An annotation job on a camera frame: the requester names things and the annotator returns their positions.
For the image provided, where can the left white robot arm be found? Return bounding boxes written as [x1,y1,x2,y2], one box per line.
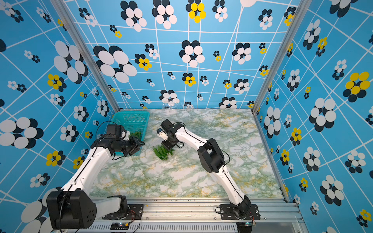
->
[46,124,145,232]

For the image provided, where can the aluminium frame post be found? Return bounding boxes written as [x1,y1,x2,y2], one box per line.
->
[252,0,312,115]
[51,1,120,113]

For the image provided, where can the aluminium frame post left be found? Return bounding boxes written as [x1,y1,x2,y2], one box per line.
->
[51,1,120,113]

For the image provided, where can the left controller board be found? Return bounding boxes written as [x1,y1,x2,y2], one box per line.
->
[110,222,131,233]

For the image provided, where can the clear clamshell with peppers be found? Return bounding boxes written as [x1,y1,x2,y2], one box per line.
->
[153,145,175,161]
[161,102,186,115]

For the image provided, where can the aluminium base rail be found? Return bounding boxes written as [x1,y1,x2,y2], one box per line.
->
[71,198,308,233]

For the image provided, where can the teal plastic basket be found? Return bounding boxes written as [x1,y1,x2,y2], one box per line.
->
[110,111,150,161]

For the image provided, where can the clear clamshell with peppers middle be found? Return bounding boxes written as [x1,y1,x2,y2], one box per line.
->
[161,102,186,115]

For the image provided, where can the clear clamshell with peppers back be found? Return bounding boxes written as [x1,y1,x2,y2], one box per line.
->
[153,145,175,161]

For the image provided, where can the green peppers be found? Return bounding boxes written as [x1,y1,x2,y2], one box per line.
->
[130,131,142,140]

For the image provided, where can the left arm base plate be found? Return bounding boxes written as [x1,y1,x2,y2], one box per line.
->
[103,204,144,220]

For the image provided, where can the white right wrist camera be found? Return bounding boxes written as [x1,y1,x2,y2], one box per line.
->
[156,128,168,140]

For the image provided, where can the aluminium frame post right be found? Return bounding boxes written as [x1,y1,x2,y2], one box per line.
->
[252,0,312,115]

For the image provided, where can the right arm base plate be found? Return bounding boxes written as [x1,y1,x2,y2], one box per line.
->
[219,204,261,221]

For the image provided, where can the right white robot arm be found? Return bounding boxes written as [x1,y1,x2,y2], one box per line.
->
[156,119,255,219]

